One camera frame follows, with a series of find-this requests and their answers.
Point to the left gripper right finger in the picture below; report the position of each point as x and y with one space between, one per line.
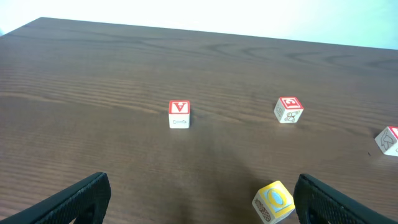
318 203

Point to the red letter I block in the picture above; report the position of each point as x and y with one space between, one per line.
387 141

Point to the red letter E block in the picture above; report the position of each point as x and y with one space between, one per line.
288 109

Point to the red letter A block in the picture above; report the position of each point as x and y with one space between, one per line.
179 114

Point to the yellow letter O block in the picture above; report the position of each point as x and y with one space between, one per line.
273 203

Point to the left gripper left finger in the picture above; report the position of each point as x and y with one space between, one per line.
83 202

